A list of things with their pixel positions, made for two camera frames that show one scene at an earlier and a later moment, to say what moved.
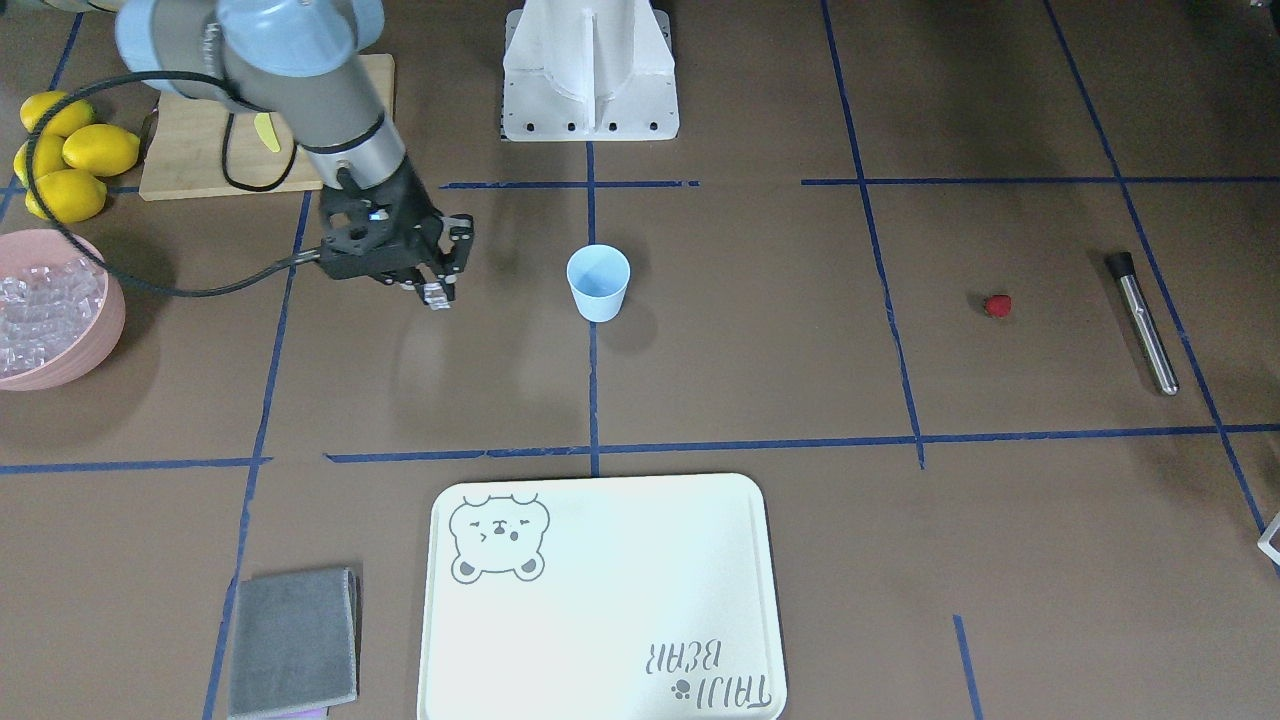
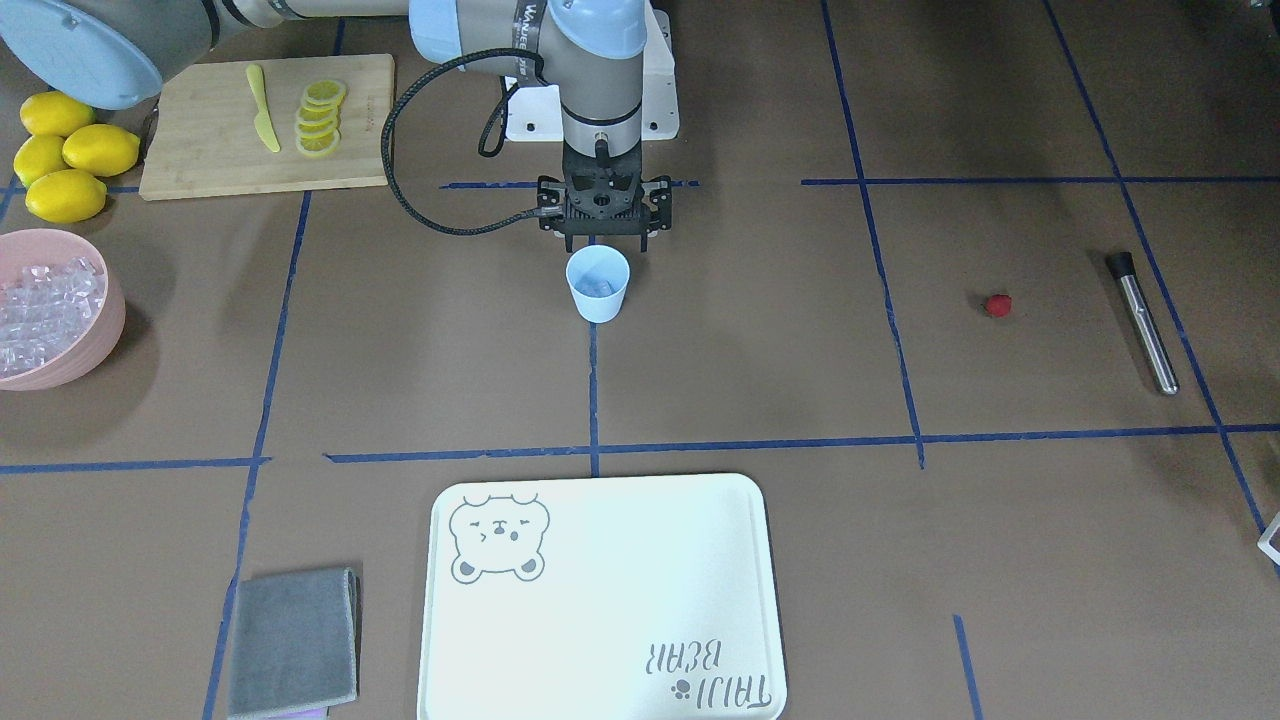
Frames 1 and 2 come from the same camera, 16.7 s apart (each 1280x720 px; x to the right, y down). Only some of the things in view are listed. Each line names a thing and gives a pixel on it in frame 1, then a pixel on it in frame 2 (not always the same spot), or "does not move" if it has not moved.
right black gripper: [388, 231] → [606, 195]
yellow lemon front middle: [101, 150] does not move
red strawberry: [997, 305] does not move
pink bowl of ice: [62, 312] does not move
